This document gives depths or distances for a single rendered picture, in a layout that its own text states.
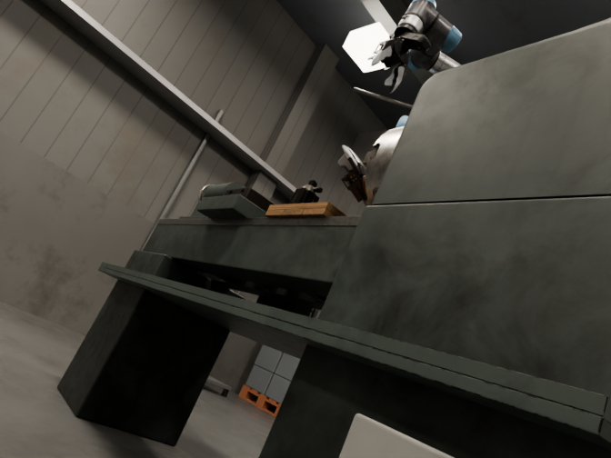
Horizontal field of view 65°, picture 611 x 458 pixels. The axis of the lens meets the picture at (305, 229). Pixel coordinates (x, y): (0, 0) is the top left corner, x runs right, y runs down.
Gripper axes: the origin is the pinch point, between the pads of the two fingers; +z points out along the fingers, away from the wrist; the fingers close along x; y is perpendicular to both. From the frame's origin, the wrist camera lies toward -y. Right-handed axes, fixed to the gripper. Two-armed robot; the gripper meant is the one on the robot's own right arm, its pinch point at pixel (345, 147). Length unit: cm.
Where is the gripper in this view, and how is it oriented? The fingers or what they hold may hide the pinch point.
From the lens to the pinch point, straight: 178.0
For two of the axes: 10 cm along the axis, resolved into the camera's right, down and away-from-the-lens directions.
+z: -5.6, -8.2, -1.5
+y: -7.7, 4.5, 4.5
